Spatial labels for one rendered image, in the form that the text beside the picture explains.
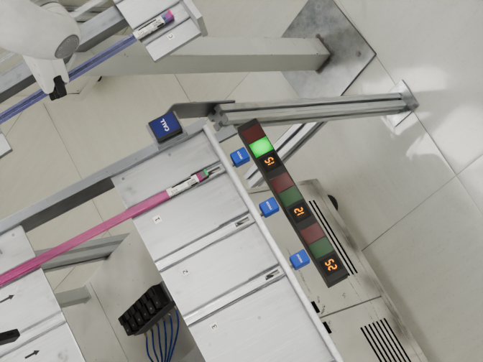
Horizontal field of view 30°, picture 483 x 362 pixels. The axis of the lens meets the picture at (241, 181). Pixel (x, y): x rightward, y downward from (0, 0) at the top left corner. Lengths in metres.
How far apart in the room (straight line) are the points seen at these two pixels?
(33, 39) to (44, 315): 0.51
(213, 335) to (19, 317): 0.34
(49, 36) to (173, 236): 0.45
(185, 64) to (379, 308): 0.75
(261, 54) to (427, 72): 0.40
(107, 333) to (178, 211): 0.60
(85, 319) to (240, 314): 0.71
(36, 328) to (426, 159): 1.06
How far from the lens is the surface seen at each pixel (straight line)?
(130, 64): 1.89
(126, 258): 2.04
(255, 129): 1.67
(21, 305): 1.63
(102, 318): 2.15
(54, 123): 3.26
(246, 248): 1.59
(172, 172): 1.64
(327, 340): 1.53
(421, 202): 2.24
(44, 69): 1.54
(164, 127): 1.63
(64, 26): 1.39
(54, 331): 1.60
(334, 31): 2.35
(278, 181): 1.63
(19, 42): 1.36
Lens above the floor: 1.89
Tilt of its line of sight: 47 degrees down
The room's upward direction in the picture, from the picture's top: 99 degrees counter-clockwise
